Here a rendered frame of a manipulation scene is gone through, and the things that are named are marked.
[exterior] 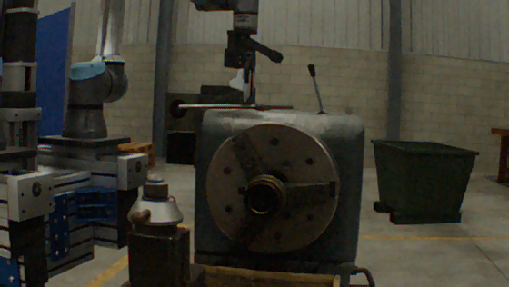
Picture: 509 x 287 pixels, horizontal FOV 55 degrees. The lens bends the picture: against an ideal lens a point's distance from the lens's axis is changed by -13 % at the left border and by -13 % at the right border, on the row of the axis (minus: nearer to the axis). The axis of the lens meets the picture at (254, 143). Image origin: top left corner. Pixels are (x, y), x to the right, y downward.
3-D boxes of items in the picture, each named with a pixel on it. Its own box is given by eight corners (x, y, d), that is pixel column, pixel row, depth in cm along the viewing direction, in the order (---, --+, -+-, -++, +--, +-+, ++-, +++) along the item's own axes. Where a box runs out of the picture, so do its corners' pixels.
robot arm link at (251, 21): (260, 17, 164) (255, 14, 156) (259, 32, 164) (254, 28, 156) (235, 17, 165) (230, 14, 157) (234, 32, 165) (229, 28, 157)
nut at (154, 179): (146, 195, 78) (147, 171, 77) (173, 197, 77) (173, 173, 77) (136, 200, 74) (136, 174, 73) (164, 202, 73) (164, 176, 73)
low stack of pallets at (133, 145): (113, 163, 1003) (114, 140, 1000) (155, 166, 996) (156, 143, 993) (89, 172, 879) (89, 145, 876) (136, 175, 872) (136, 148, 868)
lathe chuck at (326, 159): (204, 227, 143) (229, 108, 140) (321, 258, 138) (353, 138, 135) (194, 234, 134) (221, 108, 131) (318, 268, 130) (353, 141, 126)
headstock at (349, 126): (230, 211, 210) (234, 107, 207) (355, 219, 202) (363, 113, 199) (184, 250, 152) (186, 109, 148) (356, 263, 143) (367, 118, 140)
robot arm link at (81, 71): (60, 103, 155) (62, 59, 154) (81, 103, 168) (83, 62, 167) (92, 104, 153) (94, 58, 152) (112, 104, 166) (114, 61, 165)
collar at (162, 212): (139, 212, 80) (139, 192, 80) (190, 217, 79) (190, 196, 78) (119, 222, 72) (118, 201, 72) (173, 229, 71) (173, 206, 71)
